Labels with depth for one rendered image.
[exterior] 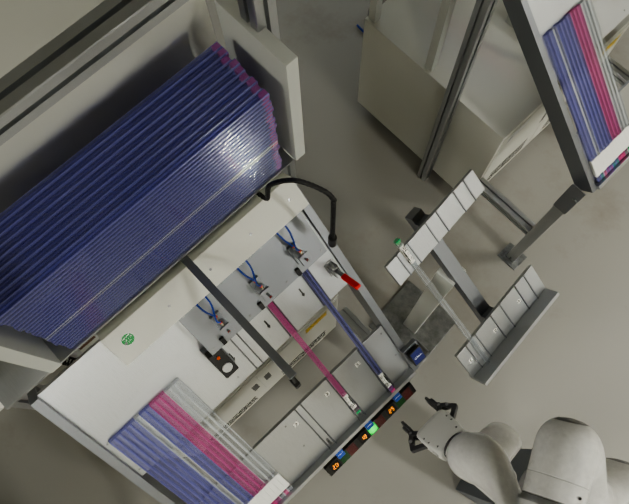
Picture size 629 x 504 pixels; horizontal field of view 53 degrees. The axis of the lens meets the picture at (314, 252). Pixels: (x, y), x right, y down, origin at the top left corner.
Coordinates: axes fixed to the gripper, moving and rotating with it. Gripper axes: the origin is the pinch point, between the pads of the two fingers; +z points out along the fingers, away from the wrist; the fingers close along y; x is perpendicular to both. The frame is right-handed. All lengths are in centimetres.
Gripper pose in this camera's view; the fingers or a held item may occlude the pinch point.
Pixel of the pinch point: (417, 413)
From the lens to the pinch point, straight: 175.5
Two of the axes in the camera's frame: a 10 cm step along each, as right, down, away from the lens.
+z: -4.9, -3.2, 8.1
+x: -4.8, -6.8, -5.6
